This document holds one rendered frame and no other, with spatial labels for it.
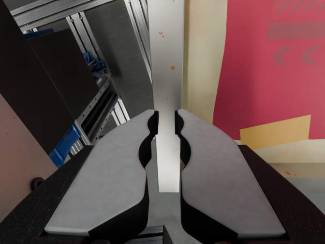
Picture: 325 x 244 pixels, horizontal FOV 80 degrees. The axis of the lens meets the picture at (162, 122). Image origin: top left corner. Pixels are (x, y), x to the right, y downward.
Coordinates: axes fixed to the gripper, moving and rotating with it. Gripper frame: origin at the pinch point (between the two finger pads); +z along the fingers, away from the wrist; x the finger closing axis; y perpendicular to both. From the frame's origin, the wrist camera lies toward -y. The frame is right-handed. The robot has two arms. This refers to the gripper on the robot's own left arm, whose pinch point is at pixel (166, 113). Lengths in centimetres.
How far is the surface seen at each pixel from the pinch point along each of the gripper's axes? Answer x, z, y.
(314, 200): 135, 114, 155
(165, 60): -0.3, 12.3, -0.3
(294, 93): 17.9, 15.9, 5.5
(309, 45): 17.7, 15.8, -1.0
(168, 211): -2, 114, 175
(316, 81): 20.3, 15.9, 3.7
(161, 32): -0.6, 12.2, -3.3
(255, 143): 14.3, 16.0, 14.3
